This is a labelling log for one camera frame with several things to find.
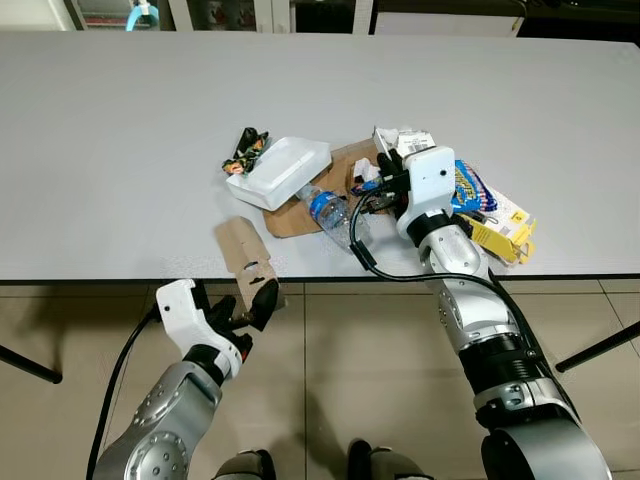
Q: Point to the tan cardboard strip with holes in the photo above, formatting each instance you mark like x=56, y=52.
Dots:
x=245, y=250

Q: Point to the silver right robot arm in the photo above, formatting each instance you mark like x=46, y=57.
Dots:
x=500, y=360

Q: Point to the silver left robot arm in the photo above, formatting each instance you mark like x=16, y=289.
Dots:
x=160, y=430

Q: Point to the small white printed carton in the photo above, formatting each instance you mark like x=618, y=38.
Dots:
x=405, y=140

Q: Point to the brown cardboard sheet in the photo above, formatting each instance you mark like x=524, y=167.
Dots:
x=345, y=160

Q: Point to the clear plastic bottle blue label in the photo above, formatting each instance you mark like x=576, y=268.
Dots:
x=330, y=212

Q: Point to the white foam food box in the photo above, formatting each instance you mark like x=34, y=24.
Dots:
x=280, y=172

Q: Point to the yellow cardboard box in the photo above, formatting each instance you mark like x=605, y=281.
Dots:
x=505, y=225

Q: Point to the robot left leg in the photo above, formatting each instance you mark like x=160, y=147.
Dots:
x=245, y=468

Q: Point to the robot leg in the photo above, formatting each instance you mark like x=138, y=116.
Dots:
x=245, y=468
x=390, y=465

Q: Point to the dark crumpled snack wrapper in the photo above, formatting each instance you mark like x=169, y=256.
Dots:
x=245, y=150

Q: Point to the small white table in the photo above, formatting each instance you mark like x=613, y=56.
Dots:
x=450, y=24

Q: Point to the robot right leg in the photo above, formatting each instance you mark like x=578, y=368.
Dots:
x=390, y=465

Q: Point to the white glass door cabinet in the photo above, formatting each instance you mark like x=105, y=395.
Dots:
x=230, y=10

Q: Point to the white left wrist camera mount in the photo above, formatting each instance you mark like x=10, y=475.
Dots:
x=185, y=315

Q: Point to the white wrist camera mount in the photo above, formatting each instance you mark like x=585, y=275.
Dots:
x=430, y=185
x=185, y=315

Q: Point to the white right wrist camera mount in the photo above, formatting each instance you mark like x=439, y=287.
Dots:
x=430, y=185

